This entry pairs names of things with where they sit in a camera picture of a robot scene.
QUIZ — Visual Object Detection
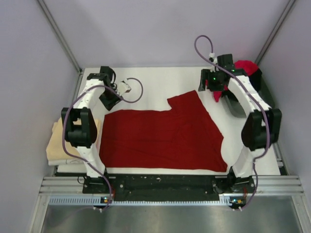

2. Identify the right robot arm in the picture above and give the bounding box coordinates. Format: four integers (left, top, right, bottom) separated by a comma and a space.
199, 52, 282, 193

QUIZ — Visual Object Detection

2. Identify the black t shirt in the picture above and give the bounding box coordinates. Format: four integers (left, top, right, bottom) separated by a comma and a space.
248, 68, 262, 92

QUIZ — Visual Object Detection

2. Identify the grey plastic tray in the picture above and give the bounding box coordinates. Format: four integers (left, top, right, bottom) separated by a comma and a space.
222, 77, 276, 118

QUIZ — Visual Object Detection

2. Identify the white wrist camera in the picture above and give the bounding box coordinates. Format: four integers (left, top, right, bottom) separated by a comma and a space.
116, 79, 131, 96
209, 52, 218, 72

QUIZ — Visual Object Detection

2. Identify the dark red t shirt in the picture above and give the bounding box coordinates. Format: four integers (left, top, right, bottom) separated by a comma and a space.
99, 91, 227, 172

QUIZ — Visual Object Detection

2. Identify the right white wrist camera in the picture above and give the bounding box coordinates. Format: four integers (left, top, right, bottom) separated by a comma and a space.
209, 52, 218, 72

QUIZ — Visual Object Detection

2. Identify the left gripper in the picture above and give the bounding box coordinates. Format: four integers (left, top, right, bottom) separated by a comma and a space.
99, 84, 123, 111

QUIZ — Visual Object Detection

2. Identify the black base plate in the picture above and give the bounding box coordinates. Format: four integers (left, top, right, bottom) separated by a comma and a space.
83, 174, 255, 201

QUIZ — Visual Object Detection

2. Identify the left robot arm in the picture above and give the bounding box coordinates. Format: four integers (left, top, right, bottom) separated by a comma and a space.
61, 66, 121, 193

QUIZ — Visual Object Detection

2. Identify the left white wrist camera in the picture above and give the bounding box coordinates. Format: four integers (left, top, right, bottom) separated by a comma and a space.
116, 79, 131, 96

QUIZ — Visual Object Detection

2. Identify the aluminium front rail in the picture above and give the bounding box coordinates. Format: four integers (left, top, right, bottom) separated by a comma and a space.
39, 176, 304, 196

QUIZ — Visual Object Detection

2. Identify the right aluminium corner post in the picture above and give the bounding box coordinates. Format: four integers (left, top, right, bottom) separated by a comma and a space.
255, 0, 297, 65

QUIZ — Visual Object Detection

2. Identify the left aluminium corner post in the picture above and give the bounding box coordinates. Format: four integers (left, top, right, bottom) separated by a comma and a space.
36, 0, 82, 73

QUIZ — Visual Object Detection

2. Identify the folded white t shirt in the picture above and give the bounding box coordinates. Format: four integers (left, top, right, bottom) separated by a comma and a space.
48, 159, 84, 166

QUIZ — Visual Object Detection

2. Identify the bright red t shirt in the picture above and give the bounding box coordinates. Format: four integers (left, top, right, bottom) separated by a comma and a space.
212, 60, 259, 102

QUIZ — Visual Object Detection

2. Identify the folded beige t shirt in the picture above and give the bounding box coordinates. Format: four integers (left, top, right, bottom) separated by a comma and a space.
46, 118, 102, 160

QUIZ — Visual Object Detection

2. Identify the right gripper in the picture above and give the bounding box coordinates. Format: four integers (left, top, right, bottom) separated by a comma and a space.
198, 69, 224, 92

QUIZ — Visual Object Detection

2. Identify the aluminium corner post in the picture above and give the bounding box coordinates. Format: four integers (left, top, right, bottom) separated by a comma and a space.
36, 0, 82, 73
255, 0, 297, 65

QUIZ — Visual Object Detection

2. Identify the grey slotted cable duct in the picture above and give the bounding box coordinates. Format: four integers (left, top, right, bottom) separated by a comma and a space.
49, 196, 243, 207

